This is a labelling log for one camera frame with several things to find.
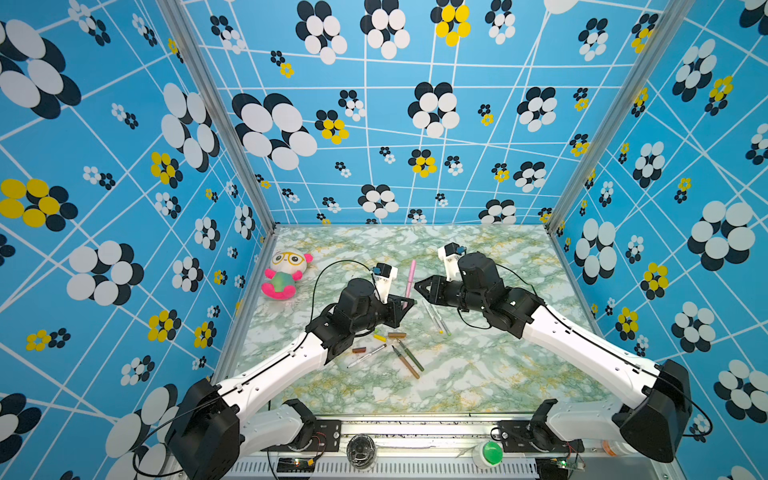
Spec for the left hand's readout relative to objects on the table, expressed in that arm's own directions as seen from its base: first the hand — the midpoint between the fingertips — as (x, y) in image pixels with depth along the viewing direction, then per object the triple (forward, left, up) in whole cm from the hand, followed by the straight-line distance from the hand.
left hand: (415, 301), depth 75 cm
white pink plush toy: (+21, +41, -14) cm, 48 cm away
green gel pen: (-6, 0, -21) cm, 22 cm away
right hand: (+2, -1, +3) cm, 4 cm away
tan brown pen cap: (0, +4, -21) cm, 21 cm away
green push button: (-31, -15, -12) cm, 36 cm away
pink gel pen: (+4, +1, +3) cm, 5 cm away
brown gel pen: (-8, +2, -22) cm, 23 cm away
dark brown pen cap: (-4, +16, -22) cm, 27 cm away
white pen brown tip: (-6, +13, -21) cm, 25 cm away
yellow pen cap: (-1, +9, -21) cm, 23 cm away
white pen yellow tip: (+8, -7, -21) cm, 23 cm away
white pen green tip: (+5, -10, -20) cm, 23 cm away
